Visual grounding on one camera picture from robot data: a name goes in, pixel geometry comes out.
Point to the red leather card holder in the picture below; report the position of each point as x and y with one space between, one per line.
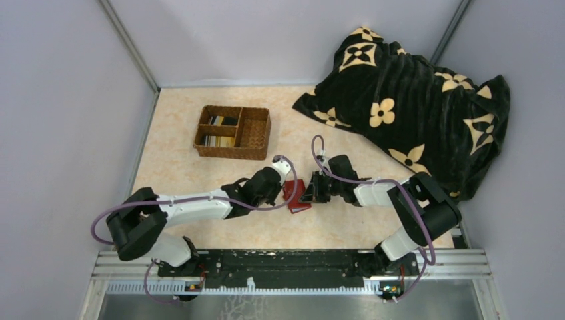
292 191

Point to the cards in upper compartment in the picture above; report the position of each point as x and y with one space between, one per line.
219 120

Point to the brown wicker basket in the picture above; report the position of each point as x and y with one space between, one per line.
251 133

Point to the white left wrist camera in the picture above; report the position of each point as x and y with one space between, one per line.
281 166

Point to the cards in compartment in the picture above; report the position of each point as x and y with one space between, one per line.
219 120
218 141

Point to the black floral blanket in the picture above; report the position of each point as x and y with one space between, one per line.
428 118

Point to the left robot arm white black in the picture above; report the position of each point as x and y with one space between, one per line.
137 227

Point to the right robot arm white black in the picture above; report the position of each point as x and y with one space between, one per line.
425 211

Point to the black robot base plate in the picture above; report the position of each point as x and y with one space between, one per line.
288 269

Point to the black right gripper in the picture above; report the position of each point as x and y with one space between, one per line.
318 188

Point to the aluminium frame rail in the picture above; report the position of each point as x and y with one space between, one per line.
140 276

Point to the cards in lower compartment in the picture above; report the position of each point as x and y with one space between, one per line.
218 141

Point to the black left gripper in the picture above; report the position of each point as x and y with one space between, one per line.
274 192

